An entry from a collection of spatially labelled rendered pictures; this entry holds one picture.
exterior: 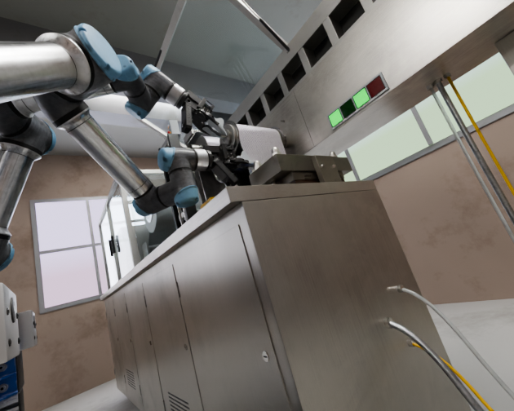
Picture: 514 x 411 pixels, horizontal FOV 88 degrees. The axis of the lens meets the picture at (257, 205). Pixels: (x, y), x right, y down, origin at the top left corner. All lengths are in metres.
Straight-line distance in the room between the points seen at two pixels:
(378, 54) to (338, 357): 0.96
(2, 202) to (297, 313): 0.94
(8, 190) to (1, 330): 0.74
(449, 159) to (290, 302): 2.21
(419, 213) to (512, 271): 0.72
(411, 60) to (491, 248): 1.86
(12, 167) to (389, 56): 1.28
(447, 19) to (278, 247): 0.82
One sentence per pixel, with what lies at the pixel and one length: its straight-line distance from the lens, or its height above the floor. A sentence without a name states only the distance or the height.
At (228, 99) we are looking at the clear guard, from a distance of 1.73.
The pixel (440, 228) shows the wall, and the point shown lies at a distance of 2.70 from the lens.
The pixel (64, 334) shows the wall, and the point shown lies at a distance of 4.04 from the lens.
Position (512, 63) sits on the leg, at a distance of 1.16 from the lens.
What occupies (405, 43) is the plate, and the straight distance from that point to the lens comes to 1.11.
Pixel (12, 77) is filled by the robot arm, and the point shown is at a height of 1.08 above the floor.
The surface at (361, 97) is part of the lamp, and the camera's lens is 1.12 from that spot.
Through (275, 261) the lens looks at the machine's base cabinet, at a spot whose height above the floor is 0.71.
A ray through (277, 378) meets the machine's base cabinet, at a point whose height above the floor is 0.48.
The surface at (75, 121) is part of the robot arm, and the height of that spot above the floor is 1.18.
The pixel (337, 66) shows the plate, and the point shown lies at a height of 1.36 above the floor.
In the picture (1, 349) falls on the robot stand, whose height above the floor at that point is 0.70.
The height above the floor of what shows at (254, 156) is 1.13.
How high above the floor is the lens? 0.70
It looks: 14 degrees up
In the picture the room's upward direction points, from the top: 17 degrees counter-clockwise
